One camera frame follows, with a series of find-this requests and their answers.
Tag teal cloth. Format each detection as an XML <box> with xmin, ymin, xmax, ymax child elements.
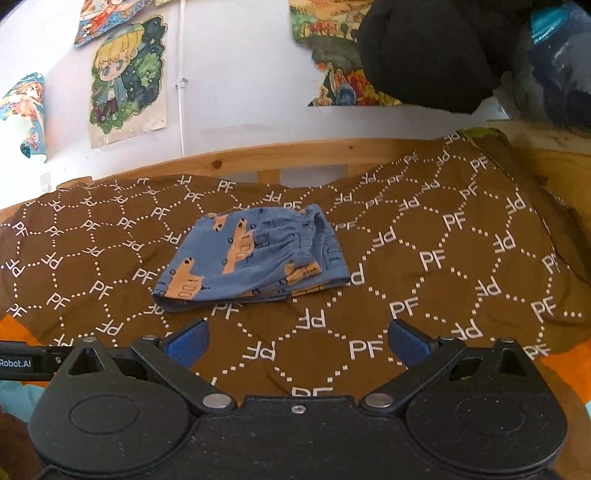
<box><xmin>0</xmin><ymin>380</ymin><xmax>49</xmax><ymax>418</ymax></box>

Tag cartoon figure wall poster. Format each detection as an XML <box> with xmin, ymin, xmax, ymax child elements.
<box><xmin>89</xmin><ymin>15</ymin><xmax>169</xmax><ymax>149</ymax></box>

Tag blue pants with orange print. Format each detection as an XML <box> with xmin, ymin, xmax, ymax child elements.
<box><xmin>151</xmin><ymin>203</ymin><xmax>352</xmax><ymax>313</ymax></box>

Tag dark blue bag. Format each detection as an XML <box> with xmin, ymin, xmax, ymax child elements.
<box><xmin>526</xmin><ymin>0</ymin><xmax>591</xmax><ymax>128</ymax></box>

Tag black plush toy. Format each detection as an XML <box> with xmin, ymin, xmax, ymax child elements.
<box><xmin>357</xmin><ymin>0</ymin><xmax>534</xmax><ymax>115</ymax></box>

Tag olive green cloth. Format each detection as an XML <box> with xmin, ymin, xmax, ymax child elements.
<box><xmin>461</xmin><ymin>128</ymin><xmax>509</xmax><ymax>145</ymax></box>

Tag orange bed sheet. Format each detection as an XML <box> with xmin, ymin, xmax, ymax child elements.
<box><xmin>0</xmin><ymin>316</ymin><xmax>591</xmax><ymax>407</ymax></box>

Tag colourful wall poster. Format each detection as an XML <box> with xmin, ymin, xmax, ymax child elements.
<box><xmin>0</xmin><ymin>72</ymin><xmax>48</xmax><ymax>163</ymax></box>
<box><xmin>75</xmin><ymin>0</ymin><xmax>157</xmax><ymax>48</ymax></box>
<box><xmin>289</xmin><ymin>0</ymin><xmax>403</xmax><ymax>108</ymax></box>

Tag wooden bed frame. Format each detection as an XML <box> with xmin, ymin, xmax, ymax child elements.
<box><xmin>0</xmin><ymin>121</ymin><xmax>591</xmax><ymax>222</ymax></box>

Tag white wall pipe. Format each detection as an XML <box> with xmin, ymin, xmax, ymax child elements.
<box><xmin>174</xmin><ymin>0</ymin><xmax>191</xmax><ymax>158</ymax></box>

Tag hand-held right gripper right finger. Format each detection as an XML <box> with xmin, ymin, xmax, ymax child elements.
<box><xmin>361</xmin><ymin>318</ymin><xmax>537</xmax><ymax>412</ymax></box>

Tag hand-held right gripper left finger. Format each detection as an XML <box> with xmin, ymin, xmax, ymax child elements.
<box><xmin>54</xmin><ymin>318</ymin><xmax>237</xmax><ymax>412</ymax></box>

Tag brown printed blanket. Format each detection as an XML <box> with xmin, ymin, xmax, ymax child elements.
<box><xmin>0</xmin><ymin>131</ymin><xmax>585</xmax><ymax>402</ymax></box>

